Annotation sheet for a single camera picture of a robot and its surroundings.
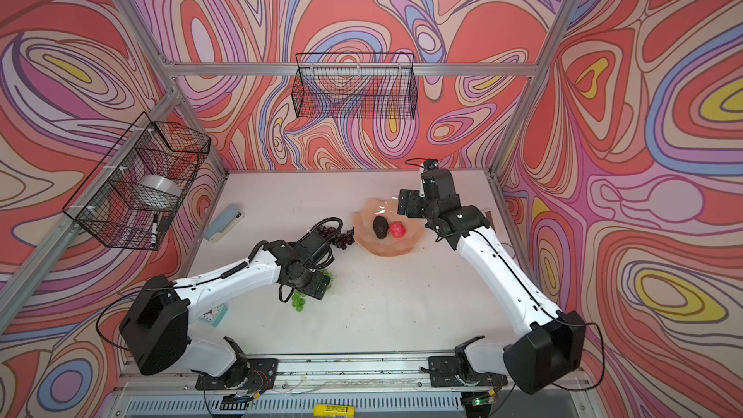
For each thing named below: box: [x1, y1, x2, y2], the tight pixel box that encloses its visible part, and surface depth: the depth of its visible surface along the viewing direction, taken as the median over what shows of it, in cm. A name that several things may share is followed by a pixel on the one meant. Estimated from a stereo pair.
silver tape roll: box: [136, 174, 183, 208], surface depth 73 cm
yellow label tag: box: [313, 403, 357, 418], surface depth 68 cm
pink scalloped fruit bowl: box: [353, 196, 428, 257], surface depth 100 cm
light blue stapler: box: [203, 203, 245, 243], surface depth 103 cm
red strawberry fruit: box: [389, 220, 407, 239], surface depth 98 cm
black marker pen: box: [150, 212, 158, 248], surface depth 73 cm
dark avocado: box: [372, 214, 389, 239], surface depth 100 cm
